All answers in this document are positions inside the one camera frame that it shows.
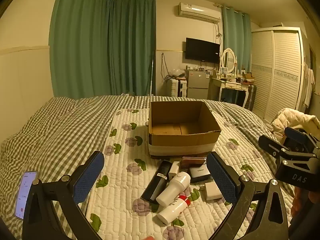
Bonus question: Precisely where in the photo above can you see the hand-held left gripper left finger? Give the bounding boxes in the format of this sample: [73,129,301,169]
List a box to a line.
[22,151,105,240]

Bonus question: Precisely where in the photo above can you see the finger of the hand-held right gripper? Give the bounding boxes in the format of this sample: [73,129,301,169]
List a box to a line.
[285,127,315,140]
[258,135,284,157]

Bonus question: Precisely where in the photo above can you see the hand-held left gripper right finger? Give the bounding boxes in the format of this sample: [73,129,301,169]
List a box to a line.
[206,151,293,240]

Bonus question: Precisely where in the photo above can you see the square white box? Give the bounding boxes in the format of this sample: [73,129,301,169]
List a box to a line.
[204,182,224,201]

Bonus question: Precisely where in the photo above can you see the black box white label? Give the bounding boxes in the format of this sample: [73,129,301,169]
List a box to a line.
[188,164,213,183]

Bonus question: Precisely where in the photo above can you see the brown wallet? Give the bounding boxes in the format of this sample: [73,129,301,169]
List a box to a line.
[180,157,207,168]

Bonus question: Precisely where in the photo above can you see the small white box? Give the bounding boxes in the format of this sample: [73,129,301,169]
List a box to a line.
[168,161,181,180]

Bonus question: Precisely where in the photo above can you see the large white bottle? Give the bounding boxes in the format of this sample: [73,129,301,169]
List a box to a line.
[156,171,192,205]

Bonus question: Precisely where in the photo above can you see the brown cardboard box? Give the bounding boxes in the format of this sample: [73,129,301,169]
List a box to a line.
[148,101,222,159]

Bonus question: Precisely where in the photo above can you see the white bottle red cap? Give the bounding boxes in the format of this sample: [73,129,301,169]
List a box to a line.
[157,194,192,225]

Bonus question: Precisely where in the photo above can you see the black remote control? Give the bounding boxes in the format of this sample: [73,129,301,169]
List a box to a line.
[140,160,173,204]

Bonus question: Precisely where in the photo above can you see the person's right hand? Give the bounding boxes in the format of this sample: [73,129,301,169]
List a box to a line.
[291,187,320,218]

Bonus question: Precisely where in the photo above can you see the white puffer jacket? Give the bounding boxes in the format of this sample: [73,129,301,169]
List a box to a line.
[271,107,320,137]

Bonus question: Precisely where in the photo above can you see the floral quilted mat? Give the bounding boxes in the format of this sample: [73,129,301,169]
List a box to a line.
[82,109,295,240]

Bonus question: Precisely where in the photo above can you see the dark suitcase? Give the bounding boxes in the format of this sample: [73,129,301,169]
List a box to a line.
[246,84,257,112]

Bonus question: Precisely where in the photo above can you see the white hanging towel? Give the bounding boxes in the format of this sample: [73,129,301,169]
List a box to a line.
[301,62,315,108]

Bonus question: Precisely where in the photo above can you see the white wardrobe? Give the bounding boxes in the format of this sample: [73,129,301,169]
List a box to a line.
[251,27,309,123]

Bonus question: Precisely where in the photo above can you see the checkered blanket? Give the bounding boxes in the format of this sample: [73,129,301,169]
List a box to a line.
[0,95,298,240]

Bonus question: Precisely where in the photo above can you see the smartphone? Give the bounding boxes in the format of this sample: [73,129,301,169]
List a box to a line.
[15,171,38,220]

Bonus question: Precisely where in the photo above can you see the white dressing table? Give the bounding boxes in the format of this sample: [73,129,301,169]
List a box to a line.
[208,76,254,109]

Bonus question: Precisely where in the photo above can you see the oval vanity mirror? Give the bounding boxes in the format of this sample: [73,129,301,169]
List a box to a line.
[220,48,237,74]

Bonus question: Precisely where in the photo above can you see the silver fridge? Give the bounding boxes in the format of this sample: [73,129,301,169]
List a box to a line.
[185,69,212,98]

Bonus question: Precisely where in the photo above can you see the white suitcase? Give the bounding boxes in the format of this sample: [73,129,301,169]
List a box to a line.
[171,78,188,97]

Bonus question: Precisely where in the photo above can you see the light blue curtain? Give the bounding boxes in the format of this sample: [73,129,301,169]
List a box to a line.
[222,4,252,73]

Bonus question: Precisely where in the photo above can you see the black television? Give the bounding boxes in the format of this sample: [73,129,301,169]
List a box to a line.
[185,37,221,64]

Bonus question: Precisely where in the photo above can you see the clear plastic bag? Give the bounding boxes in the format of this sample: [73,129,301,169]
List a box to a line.
[169,67,186,79]

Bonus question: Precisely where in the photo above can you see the green curtain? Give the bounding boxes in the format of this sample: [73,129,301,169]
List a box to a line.
[49,0,157,100]

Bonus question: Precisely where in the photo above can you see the white air conditioner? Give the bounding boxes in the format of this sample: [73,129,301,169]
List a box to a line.
[178,2,222,23]

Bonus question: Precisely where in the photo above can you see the wall cables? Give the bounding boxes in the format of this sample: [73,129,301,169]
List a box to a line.
[160,52,173,80]

